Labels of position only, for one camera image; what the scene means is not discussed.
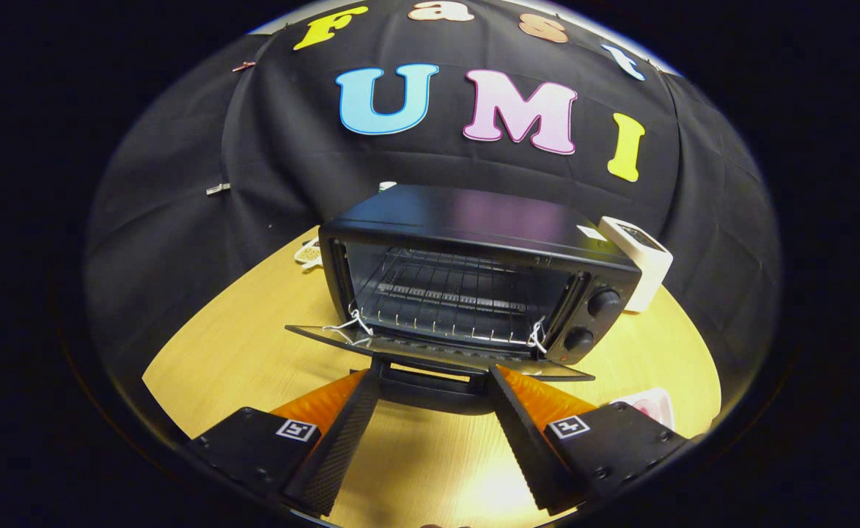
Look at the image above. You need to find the black toaster oven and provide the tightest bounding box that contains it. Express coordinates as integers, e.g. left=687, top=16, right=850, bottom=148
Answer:
left=285, top=183, right=643, bottom=415

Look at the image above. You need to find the metal wire oven rack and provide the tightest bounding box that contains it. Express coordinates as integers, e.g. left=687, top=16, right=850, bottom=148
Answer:
left=349, top=246, right=548, bottom=345

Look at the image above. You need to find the cream white pop-up toaster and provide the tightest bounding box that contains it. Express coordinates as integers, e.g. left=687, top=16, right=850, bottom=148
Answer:
left=598, top=216, right=674, bottom=314

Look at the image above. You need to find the small dish of seeds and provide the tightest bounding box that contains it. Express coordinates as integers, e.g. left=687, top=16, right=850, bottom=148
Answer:
left=294, top=236, right=324, bottom=270

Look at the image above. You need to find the glass toaster oven door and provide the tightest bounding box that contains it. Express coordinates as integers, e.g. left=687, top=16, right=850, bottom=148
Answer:
left=285, top=325, right=595, bottom=415

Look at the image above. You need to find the white square plate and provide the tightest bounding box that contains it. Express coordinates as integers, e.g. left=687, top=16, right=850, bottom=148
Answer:
left=609, top=387, right=674, bottom=432

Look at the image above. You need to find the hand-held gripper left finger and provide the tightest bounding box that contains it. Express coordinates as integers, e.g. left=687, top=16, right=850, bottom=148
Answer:
left=186, top=361, right=384, bottom=518

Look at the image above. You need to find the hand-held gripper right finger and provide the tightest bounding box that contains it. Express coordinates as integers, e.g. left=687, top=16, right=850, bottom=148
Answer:
left=488, top=364, right=691, bottom=514

